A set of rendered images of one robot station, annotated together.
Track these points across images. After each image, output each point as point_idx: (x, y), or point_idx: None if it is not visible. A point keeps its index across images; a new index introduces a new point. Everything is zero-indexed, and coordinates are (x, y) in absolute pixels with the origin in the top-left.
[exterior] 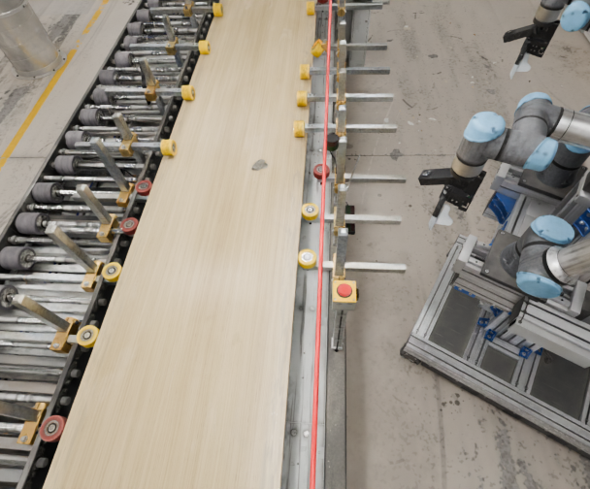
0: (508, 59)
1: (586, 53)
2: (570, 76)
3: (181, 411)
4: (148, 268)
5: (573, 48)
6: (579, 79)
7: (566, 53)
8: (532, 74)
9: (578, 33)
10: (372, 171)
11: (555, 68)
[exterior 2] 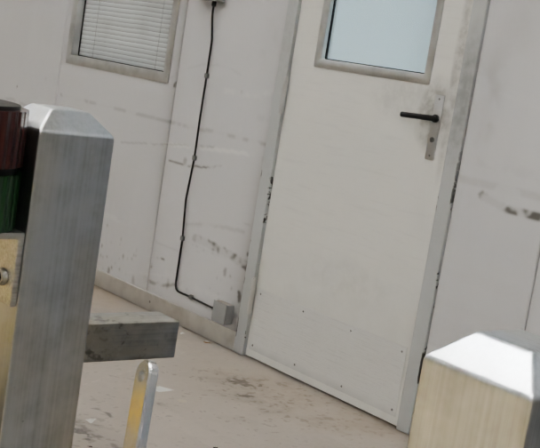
0: (122, 412)
1: (287, 387)
2: (296, 428)
3: None
4: None
5: (253, 380)
6: (321, 431)
7: (246, 390)
8: (208, 434)
9: (236, 356)
10: None
11: (250, 417)
